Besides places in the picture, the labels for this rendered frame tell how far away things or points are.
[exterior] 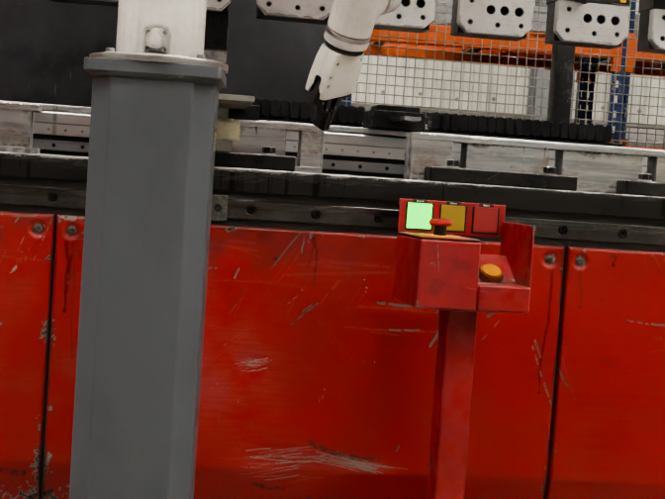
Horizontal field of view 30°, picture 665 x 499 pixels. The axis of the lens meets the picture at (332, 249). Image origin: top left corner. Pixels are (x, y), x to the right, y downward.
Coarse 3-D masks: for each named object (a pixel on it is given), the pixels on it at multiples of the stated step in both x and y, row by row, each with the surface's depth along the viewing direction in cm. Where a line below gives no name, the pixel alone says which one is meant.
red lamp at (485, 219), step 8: (480, 208) 223; (488, 208) 224; (496, 208) 224; (480, 216) 224; (488, 216) 224; (496, 216) 224; (480, 224) 224; (488, 224) 224; (496, 224) 224; (480, 232) 224; (488, 232) 224; (496, 232) 224
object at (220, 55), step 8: (208, 16) 242; (216, 16) 242; (224, 16) 242; (208, 24) 242; (216, 24) 242; (224, 24) 242; (208, 32) 242; (216, 32) 242; (224, 32) 242; (208, 40) 242; (216, 40) 242; (224, 40) 242; (208, 48) 242; (216, 48) 242; (224, 48) 243; (208, 56) 243; (216, 56) 243; (224, 56) 244
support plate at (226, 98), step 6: (222, 96) 216; (228, 96) 216; (234, 96) 217; (240, 96) 217; (246, 96) 217; (252, 96) 217; (222, 102) 225; (228, 102) 223; (234, 102) 222; (240, 102) 221; (246, 102) 220; (252, 102) 219; (234, 108) 241; (240, 108) 240
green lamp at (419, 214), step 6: (408, 204) 221; (414, 204) 221; (420, 204) 221; (426, 204) 221; (408, 210) 221; (414, 210) 221; (420, 210) 221; (426, 210) 221; (408, 216) 221; (414, 216) 221; (420, 216) 221; (426, 216) 222; (408, 222) 221; (414, 222) 221; (420, 222) 221; (426, 222) 222; (420, 228) 221; (426, 228) 222
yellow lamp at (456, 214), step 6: (444, 210) 222; (450, 210) 222; (456, 210) 223; (462, 210) 223; (444, 216) 222; (450, 216) 222; (456, 216) 223; (462, 216) 223; (456, 222) 223; (462, 222) 223; (450, 228) 223; (456, 228) 223; (462, 228) 223
